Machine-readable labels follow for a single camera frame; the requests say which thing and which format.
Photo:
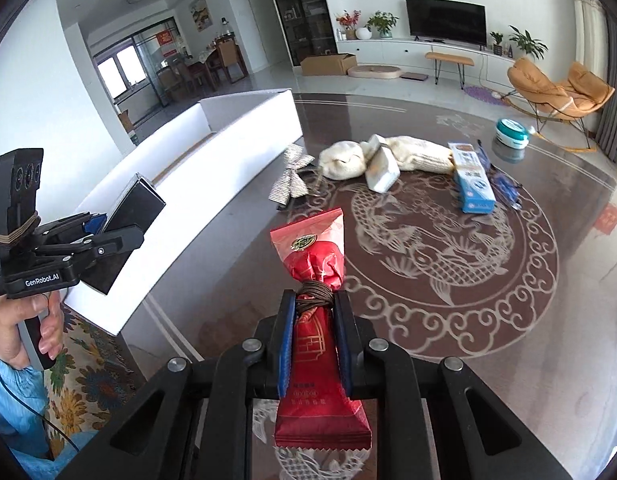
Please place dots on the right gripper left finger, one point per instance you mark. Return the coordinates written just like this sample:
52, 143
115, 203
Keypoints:
194, 420

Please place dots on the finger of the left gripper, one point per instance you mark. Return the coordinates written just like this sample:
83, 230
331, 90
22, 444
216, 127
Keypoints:
96, 222
104, 246

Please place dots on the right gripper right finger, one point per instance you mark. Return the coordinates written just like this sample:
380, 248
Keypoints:
434, 420

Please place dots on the black odor removing bar box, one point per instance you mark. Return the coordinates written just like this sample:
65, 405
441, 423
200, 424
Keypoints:
134, 211

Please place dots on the red snack packet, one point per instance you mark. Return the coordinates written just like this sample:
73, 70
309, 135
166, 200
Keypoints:
314, 411

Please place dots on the cream knitted cloth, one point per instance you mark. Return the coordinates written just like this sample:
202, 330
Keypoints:
343, 160
414, 154

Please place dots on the clear glasses with black arms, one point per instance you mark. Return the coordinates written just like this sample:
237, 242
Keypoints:
506, 188

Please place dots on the person left hand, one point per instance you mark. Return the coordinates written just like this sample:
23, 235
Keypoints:
15, 317

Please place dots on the rhinestone bow hair clip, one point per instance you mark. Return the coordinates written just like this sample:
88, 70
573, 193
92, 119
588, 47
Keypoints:
290, 184

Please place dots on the blue white toothpaste box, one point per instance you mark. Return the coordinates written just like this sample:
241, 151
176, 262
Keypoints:
475, 192

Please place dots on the cardboard box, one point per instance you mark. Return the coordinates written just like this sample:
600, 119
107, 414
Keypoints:
328, 65

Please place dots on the round floor cushion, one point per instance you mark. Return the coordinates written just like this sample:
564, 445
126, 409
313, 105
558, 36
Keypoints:
375, 72

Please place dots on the dark display shelf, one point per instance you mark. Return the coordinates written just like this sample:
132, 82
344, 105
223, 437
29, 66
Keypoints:
306, 25

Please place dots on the teal white round device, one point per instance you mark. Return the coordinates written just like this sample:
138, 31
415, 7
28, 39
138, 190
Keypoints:
512, 134

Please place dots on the red flowers in vase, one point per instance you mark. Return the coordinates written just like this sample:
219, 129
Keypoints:
348, 20

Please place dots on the grey curtain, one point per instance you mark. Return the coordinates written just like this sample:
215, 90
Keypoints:
606, 136

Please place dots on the potted green plant left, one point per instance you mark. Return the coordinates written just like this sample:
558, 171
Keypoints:
382, 22

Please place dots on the white tv cabinet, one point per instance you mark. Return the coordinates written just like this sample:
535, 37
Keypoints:
488, 69

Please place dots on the orange lounge chair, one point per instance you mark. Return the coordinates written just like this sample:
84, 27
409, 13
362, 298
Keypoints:
581, 94

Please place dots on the wooden bench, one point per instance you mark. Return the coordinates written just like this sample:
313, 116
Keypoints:
461, 63

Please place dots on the small potted plant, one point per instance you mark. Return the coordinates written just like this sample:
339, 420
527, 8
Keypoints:
497, 43

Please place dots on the large leafy plant right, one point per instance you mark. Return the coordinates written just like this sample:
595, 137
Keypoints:
527, 44

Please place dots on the black television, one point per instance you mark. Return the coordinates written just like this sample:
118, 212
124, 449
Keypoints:
448, 20

